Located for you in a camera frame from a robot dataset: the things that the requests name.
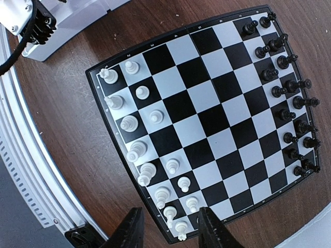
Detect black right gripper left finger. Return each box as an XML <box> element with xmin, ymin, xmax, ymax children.
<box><xmin>100</xmin><ymin>207</ymin><xmax>144</xmax><ymax>248</ymax></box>

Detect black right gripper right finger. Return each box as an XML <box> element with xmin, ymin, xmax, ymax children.
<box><xmin>198</xmin><ymin>207</ymin><xmax>240</xmax><ymax>248</ymax></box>

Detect white rook corner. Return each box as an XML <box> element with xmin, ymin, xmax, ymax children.
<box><xmin>175</xmin><ymin>221</ymin><xmax>188</xmax><ymax>241</ymax></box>

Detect black white chess board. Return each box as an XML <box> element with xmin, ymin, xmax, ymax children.
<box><xmin>86</xmin><ymin>5</ymin><xmax>314</xmax><ymax>244</ymax></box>

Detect white knight chess piece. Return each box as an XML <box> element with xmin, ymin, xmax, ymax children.
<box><xmin>104</xmin><ymin>95</ymin><xmax>124</xmax><ymax>110</ymax></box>

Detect white plastic compartment tray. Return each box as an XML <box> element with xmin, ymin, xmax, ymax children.
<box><xmin>22</xmin><ymin>0</ymin><xmax>129</xmax><ymax>61</ymax></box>

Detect eleventh white chess pawn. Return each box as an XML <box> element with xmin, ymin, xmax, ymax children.
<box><xmin>166</xmin><ymin>159</ymin><xmax>180</xmax><ymax>175</ymax></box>

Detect row of black chess pieces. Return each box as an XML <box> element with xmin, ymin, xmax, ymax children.
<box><xmin>242</xmin><ymin>12</ymin><xmax>321</xmax><ymax>178</ymax></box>

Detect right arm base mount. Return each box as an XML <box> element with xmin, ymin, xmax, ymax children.
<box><xmin>64</xmin><ymin>223</ymin><xmax>106</xmax><ymax>248</ymax></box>

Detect front aluminium rail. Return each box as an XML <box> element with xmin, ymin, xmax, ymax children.
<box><xmin>0</xmin><ymin>25</ymin><xmax>109</xmax><ymax>248</ymax></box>

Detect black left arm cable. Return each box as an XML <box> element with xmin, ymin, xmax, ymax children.
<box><xmin>0</xmin><ymin>0</ymin><xmax>36</xmax><ymax>75</ymax></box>

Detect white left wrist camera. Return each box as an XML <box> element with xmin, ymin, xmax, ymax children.
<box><xmin>0</xmin><ymin>0</ymin><xmax>57</xmax><ymax>46</ymax></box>

